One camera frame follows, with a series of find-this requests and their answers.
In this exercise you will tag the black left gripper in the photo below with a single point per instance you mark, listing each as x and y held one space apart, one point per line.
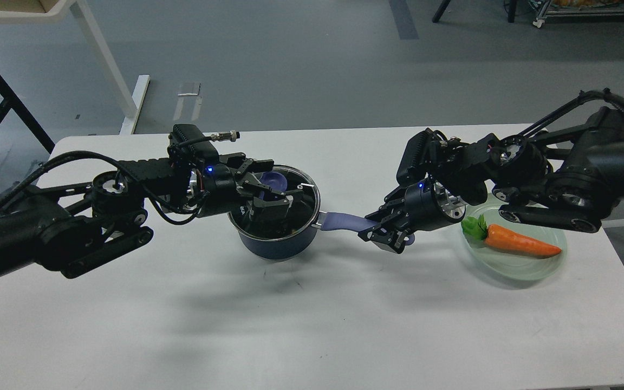
212 189

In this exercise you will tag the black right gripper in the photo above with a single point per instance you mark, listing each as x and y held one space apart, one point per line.
429 206

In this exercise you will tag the blue saucepan with handle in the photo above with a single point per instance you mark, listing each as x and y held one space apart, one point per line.
288 248

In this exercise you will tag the glass pot lid blue knob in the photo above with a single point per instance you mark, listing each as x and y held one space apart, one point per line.
285 202

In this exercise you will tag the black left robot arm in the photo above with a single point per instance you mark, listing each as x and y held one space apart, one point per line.
74 229

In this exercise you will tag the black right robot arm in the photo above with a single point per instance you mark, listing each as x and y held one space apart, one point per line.
564 171

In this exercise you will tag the orange toy carrot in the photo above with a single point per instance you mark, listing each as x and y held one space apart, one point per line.
506 240

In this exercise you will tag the light green plate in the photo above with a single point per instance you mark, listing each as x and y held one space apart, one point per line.
516 267

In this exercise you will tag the metal cart with casters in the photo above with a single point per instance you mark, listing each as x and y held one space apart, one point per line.
545 10

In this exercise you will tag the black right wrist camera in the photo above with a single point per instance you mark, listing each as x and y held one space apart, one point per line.
421 157

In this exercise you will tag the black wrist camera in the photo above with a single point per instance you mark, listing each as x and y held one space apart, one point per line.
190 146
421 157

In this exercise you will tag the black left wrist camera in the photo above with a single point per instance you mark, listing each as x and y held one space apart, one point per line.
190 146

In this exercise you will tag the white table frame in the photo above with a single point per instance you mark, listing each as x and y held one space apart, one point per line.
51 12

